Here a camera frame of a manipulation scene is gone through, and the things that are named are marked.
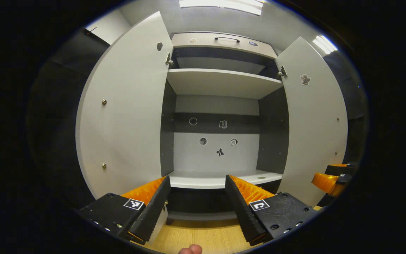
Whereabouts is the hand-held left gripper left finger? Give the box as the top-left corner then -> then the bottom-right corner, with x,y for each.
78,175 -> 172,245

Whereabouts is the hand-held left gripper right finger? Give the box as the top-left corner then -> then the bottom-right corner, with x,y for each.
225,174 -> 319,246

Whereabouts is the beige shoe cabinet door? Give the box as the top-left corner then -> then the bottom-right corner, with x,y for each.
75,11 -> 174,244
275,36 -> 349,207

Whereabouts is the double-door shoe cabinet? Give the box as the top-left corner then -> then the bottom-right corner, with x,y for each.
160,32 -> 290,225

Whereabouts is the white cabinet shelf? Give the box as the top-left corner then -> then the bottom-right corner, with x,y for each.
167,68 -> 283,100
170,169 -> 283,189

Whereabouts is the ceiling light panel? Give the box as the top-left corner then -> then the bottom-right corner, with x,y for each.
312,35 -> 338,55

